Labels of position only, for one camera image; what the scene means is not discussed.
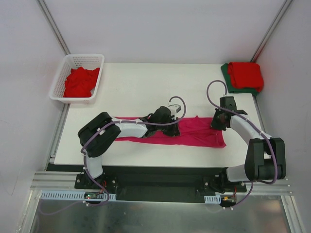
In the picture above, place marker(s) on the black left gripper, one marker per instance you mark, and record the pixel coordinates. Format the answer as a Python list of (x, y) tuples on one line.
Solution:
[(172, 128)]

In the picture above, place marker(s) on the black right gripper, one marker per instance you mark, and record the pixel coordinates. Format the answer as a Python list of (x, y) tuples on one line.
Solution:
[(216, 122)]

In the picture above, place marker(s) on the pink t shirt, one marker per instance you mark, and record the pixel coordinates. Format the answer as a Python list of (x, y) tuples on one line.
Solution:
[(194, 131)]

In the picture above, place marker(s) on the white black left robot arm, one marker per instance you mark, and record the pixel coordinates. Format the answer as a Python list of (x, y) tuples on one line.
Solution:
[(99, 134)]

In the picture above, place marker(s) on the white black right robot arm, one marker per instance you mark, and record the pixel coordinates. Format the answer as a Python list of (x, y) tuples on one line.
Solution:
[(265, 157)]

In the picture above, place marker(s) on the folded green t shirt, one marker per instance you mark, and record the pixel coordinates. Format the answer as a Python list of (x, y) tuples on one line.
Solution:
[(230, 87)]

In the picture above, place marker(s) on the folded red t shirt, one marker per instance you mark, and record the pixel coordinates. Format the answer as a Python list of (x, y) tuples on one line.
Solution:
[(246, 75)]

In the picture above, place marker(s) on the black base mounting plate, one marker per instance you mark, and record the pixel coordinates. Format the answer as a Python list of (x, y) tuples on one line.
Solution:
[(161, 184)]

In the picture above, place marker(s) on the crumpled red t shirt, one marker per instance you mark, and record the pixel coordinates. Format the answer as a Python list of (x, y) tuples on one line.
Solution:
[(80, 83)]

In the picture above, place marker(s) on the white plastic laundry basket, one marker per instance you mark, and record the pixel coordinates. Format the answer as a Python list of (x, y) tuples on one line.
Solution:
[(75, 61)]

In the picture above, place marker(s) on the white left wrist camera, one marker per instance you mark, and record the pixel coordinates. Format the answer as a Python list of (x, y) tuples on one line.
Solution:
[(174, 109)]

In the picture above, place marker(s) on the right white slotted cable duct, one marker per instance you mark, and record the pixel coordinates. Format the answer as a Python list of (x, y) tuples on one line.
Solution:
[(216, 199)]

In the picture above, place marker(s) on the white slotted cable duct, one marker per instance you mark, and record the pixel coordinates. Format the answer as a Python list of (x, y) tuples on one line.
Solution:
[(77, 195), (216, 199)]

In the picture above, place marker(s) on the aluminium frame rail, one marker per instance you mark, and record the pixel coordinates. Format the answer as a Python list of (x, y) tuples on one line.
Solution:
[(53, 180)]

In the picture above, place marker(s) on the left white slotted cable duct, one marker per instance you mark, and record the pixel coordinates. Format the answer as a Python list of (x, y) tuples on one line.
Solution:
[(77, 195)]

